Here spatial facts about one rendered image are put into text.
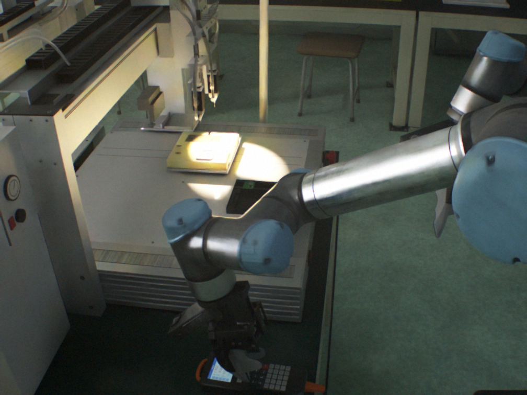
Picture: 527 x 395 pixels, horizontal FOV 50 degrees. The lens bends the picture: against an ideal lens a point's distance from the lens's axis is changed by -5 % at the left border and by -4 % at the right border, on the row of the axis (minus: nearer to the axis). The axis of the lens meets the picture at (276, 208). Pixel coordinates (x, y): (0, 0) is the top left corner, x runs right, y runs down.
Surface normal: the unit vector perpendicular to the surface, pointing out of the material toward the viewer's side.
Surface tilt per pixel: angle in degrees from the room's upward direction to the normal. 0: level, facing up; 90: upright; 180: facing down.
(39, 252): 90
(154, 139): 0
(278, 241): 75
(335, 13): 90
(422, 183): 105
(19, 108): 0
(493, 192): 87
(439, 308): 0
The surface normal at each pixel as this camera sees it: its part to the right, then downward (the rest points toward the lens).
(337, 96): -0.01, -0.83
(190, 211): -0.27, -0.83
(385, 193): -0.30, 0.75
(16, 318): 0.99, 0.07
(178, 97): -0.14, 0.55
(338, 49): -0.07, -0.69
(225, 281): 0.71, 0.17
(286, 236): 0.84, 0.05
